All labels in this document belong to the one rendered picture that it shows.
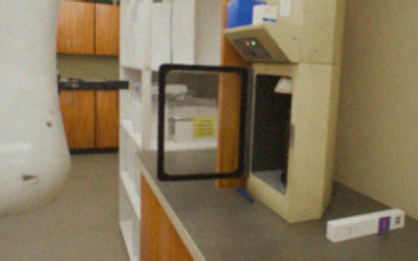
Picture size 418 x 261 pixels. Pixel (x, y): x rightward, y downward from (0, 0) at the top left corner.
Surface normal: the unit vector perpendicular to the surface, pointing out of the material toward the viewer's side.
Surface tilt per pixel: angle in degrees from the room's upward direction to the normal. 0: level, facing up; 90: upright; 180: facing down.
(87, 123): 90
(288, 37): 90
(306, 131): 90
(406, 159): 90
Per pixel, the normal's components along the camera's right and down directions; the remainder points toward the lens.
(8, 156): 0.36, -0.37
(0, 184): 0.39, 0.22
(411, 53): -0.90, 0.01
